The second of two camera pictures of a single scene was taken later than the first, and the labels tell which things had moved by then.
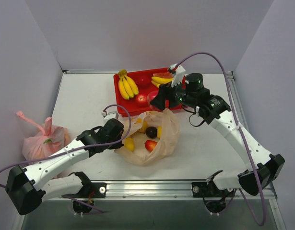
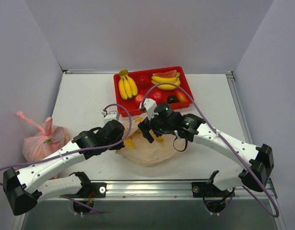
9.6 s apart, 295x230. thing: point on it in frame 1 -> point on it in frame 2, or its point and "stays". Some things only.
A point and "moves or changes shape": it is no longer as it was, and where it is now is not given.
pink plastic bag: (47, 141) stays
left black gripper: (119, 135) stays
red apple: (142, 100) stays
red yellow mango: (150, 145) moves or changes shape
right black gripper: (165, 93) -> (146, 128)
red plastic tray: (134, 90) stays
